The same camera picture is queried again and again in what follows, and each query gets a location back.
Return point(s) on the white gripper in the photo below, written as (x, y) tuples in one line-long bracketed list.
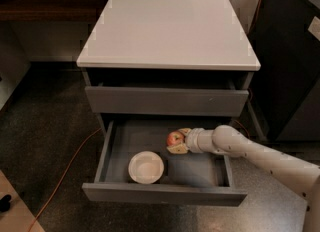
[(193, 140)]

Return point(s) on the red apple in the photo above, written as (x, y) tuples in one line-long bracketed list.
[(175, 138)]

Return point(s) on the grey drawer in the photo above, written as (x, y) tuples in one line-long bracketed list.
[(191, 179), (166, 101)]

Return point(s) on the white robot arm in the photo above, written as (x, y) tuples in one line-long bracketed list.
[(301, 177)]

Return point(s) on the grey drawer cabinet white top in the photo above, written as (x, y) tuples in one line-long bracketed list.
[(189, 44)]

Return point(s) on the grey top drawer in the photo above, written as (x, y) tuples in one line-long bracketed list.
[(166, 101)]

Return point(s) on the white ceramic bowl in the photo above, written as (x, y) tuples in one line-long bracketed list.
[(146, 167)]

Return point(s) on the light wooden table corner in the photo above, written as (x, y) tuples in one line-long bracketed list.
[(18, 218)]

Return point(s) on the small black object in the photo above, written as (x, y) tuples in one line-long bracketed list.
[(5, 203)]

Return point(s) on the dark wooden shelf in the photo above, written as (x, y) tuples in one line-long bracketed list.
[(51, 10)]

